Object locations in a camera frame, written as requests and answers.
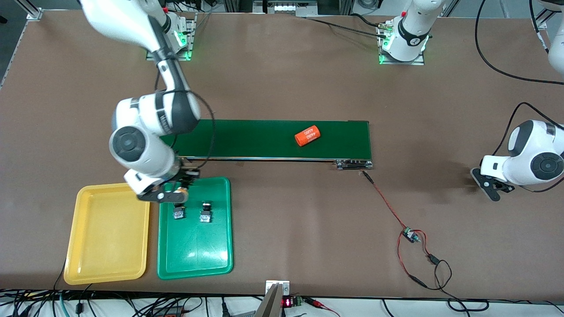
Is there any red and black wire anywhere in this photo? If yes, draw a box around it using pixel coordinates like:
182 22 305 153
362 171 453 291

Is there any red clip lead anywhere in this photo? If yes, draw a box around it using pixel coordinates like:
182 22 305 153
304 298 341 317

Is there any green plastic tray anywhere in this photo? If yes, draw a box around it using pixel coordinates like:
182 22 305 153
157 177 234 280

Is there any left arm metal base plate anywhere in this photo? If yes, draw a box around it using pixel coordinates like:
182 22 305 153
378 21 426 66

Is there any black cable on table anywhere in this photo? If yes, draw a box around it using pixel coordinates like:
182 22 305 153
304 13 390 39

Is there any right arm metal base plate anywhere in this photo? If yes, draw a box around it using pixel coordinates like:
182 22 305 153
145 15 197 61

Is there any yellow plastic tray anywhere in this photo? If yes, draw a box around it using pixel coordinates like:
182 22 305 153
63 181 151 285

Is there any metal box with white labels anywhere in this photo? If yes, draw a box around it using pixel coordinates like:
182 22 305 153
253 0 322 17

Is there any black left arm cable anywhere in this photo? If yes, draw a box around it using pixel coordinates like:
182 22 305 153
475 0 564 157

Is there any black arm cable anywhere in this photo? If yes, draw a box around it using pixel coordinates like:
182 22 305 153
154 73 216 170
475 0 564 157

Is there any grey metal camera mount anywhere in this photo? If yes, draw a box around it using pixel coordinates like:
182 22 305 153
255 280 291 317

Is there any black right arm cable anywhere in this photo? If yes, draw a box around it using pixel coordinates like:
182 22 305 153
154 73 216 170

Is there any orange 4680 cylinder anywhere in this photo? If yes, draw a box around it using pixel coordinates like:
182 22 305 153
294 125 321 147

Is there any green conveyor belt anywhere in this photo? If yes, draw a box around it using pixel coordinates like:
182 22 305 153
154 118 374 171

